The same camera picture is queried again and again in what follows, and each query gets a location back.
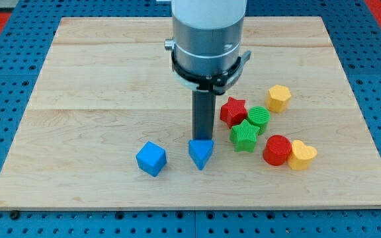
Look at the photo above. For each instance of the green star block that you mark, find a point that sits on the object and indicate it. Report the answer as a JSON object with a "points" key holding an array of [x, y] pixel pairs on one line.
{"points": [[244, 136]]}

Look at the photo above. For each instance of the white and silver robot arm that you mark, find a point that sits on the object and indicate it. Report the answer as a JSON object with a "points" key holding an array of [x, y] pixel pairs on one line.
{"points": [[206, 34]]}

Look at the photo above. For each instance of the red star block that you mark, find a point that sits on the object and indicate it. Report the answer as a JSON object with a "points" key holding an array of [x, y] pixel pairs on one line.
{"points": [[233, 112]]}

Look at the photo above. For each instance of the black pusher stick tool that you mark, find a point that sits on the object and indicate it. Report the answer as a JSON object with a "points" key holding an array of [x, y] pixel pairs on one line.
{"points": [[203, 111]]}

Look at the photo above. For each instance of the blue triangle block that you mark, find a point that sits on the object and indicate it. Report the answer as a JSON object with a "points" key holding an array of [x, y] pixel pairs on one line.
{"points": [[200, 151]]}

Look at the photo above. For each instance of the blue cube block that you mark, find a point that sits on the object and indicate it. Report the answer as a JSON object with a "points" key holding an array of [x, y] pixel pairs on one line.
{"points": [[151, 158]]}

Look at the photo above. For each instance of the green cylinder block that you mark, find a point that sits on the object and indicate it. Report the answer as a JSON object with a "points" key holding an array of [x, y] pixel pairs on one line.
{"points": [[259, 116]]}

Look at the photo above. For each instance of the light wooden board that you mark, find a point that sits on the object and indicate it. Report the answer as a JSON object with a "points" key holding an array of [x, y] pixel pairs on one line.
{"points": [[106, 88]]}

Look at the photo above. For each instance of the yellow hexagon block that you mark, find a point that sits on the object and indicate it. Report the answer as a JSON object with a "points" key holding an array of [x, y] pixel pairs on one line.
{"points": [[278, 98]]}

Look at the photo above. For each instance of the red cylinder block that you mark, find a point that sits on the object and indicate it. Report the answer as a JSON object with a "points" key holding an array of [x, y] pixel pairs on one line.
{"points": [[277, 150]]}

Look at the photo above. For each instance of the yellow heart block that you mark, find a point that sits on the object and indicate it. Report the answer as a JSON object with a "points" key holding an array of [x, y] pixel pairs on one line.
{"points": [[301, 155]]}

